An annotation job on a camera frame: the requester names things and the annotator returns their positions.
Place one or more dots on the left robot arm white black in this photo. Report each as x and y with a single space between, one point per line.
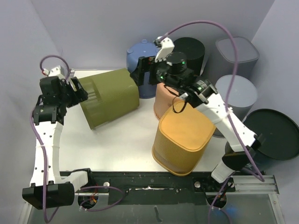
47 188

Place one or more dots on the dark navy round bin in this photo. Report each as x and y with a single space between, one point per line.
281 137

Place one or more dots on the tan mesh square basket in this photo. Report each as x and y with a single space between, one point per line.
181 139

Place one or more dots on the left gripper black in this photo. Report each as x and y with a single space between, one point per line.
79 96

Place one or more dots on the light grey round bin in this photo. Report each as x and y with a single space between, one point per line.
242 96

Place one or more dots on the green mesh square basket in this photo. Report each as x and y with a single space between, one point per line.
111 95

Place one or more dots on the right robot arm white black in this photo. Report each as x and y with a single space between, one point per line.
172 71

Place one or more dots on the tan round bin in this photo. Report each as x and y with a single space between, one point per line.
164 100

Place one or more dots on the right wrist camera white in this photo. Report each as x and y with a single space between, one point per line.
166 47

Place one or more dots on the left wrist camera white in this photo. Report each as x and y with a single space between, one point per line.
58 71

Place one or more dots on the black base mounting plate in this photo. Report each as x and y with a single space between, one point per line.
153 188

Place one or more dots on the black ribbed round bin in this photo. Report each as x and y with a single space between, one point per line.
194 51

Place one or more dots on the grey mesh square basket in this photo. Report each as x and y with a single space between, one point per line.
222 58

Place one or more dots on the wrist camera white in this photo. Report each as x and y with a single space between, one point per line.
166 47
58 71

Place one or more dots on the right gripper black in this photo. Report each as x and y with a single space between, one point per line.
142 70

